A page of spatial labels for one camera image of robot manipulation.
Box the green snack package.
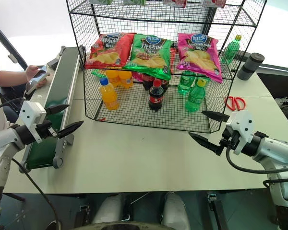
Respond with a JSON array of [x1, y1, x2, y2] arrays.
[[90, 0, 114, 6], [123, 0, 147, 6]]

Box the black shoe white pattern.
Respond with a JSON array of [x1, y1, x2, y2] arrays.
[[275, 95, 288, 115]]

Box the black hanging cable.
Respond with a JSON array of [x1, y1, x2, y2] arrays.
[[11, 158, 60, 230]]

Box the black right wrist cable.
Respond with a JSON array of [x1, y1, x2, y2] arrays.
[[225, 143, 288, 174]]

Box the person's hand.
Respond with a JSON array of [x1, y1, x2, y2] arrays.
[[25, 65, 42, 82]]

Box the green soda bottle yellow cap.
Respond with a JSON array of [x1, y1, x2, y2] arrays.
[[185, 78, 206, 113], [223, 34, 242, 65]]

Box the black wire rack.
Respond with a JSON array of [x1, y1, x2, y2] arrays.
[[65, 0, 267, 134]]

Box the red chips bag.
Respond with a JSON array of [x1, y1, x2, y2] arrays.
[[84, 32, 137, 70]]

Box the pink chips bag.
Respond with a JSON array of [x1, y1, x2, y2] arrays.
[[176, 33, 223, 84]]

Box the smartphone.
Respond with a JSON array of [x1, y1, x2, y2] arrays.
[[25, 64, 50, 94]]

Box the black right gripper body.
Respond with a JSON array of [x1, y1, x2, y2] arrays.
[[218, 126, 241, 155]]

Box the black table frame bracket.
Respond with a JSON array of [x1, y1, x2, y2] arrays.
[[207, 191, 231, 230], [73, 203, 92, 228]]

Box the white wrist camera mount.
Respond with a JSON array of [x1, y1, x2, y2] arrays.
[[19, 100, 48, 144], [225, 110, 254, 155]]

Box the green chips bag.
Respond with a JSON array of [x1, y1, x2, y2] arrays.
[[123, 33, 173, 81]]

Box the red scissors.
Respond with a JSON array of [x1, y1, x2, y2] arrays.
[[224, 95, 247, 111]]

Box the black cylinder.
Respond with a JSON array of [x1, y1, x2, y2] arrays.
[[237, 52, 265, 81]]

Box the green conveyor belt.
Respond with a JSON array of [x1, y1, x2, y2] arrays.
[[21, 45, 85, 172]]

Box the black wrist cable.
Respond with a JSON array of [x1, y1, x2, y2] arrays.
[[0, 96, 26, 116], [225, 143, 288, 174]]

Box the cola bottle red cap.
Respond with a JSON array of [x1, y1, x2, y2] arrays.
[[148, 79, 165, 112]]

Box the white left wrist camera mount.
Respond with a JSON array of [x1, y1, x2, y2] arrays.
[[19, 100, 48, 144]]

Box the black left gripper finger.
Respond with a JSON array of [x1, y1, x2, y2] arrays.
[[45, 104, 70, 115], [56, 120, 84, 139]]

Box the red snack package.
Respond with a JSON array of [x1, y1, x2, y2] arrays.
[[163, 0, 188, 8], [203, 0, 228, 8]]

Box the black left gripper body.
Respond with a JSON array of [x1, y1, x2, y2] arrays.
[[35, 115, 58, 142]]

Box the orange soda bottle blue cap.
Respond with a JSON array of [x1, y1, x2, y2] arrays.
[[97, 78, 119, 111]]

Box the white robot leg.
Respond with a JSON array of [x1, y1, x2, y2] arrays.
[[93, 194, 126, 230], [162, 191, 191, 230]]

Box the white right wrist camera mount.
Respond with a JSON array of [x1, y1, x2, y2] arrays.
[[225, 110, 254, 155]]

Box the black slanted pole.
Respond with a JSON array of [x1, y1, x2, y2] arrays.
[[0, 16, 28, 70]]

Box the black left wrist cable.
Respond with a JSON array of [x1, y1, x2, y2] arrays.
[[0, 96, 26, 116]]

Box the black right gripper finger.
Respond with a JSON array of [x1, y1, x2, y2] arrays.
[[201, 111, 230, 124], [188, 132, 221, 155]]

